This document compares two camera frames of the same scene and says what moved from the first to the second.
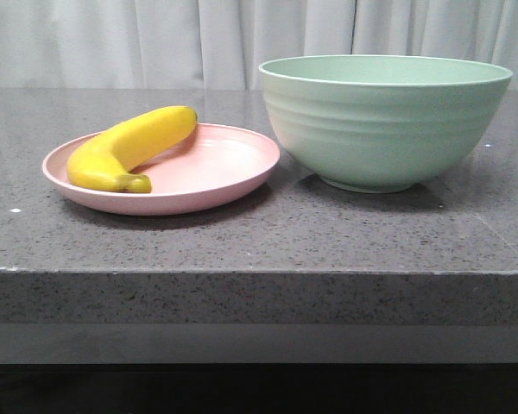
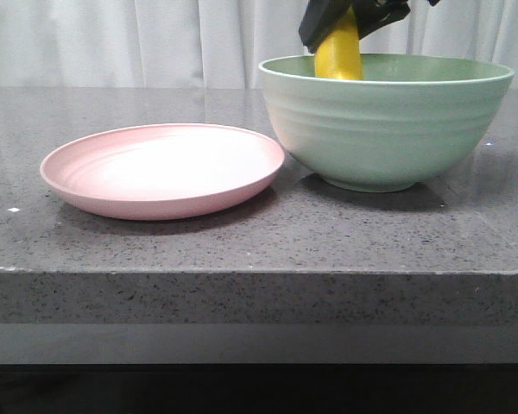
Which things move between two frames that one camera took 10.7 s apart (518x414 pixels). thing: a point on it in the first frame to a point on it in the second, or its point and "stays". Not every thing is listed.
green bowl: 375,123 stays
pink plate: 213,162 stays
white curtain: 116,45 stays
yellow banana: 106,162 to 337,54
